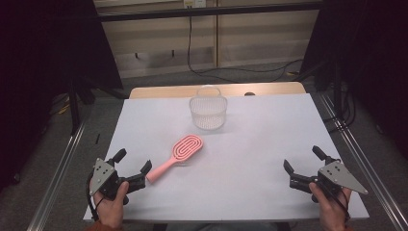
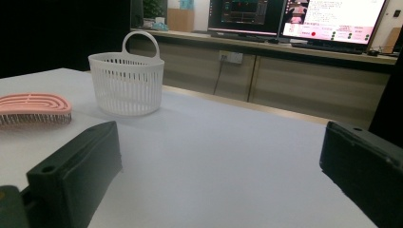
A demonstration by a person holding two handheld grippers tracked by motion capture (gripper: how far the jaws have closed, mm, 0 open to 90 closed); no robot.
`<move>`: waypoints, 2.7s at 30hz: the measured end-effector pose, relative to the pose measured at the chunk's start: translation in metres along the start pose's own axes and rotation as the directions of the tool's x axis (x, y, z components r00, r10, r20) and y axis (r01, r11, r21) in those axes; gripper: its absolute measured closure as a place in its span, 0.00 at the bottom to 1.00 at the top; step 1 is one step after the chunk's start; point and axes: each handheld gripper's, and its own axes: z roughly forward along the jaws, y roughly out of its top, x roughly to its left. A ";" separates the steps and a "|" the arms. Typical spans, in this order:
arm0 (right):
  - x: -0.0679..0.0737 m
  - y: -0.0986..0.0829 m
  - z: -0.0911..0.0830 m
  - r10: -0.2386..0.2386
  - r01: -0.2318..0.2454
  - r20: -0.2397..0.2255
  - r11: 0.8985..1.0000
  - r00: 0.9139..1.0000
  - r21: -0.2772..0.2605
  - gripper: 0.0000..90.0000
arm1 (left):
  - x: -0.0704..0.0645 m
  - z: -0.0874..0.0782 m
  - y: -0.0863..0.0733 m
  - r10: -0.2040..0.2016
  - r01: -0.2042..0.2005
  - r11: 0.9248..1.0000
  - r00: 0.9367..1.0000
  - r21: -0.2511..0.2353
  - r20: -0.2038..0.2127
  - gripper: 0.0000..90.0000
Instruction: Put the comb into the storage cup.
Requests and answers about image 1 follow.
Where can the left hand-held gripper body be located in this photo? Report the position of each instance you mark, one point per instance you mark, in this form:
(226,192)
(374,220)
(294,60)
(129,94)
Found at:
(106,179)

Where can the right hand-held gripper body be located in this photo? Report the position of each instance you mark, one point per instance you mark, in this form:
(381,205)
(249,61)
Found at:
(333,178)

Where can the pink hairbrush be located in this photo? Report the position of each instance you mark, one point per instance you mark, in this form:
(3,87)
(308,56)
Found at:
(179,157)

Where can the clear plastic basket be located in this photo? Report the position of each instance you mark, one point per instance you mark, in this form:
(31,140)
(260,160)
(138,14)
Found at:
(208,112)

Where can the person's left hand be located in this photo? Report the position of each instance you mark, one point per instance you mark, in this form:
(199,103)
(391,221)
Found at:
(110,208)

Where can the person's right hand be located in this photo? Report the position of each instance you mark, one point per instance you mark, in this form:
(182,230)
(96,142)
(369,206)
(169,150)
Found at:
(330,211)

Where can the small black floor piece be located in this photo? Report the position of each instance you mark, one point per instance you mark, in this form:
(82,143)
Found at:
(97,138)

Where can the black stand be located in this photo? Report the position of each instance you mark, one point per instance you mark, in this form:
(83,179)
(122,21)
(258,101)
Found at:
(74,106)

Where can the wooden table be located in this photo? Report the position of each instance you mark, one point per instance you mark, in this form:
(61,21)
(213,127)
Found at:
(160,91)

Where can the small dark round object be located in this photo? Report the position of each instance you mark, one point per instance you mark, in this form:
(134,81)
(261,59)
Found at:
(249,94)

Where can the black curtain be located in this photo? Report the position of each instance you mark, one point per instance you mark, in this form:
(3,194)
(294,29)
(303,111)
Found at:
(38,64)
(369,64)

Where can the black horizontal bar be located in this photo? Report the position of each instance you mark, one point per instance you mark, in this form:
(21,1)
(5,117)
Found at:
(208,12)

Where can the metal floor rail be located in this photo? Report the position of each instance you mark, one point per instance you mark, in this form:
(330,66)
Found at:
(362,154)
(54,179)

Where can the wall socket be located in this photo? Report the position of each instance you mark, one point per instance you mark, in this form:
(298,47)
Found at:
(194,3)

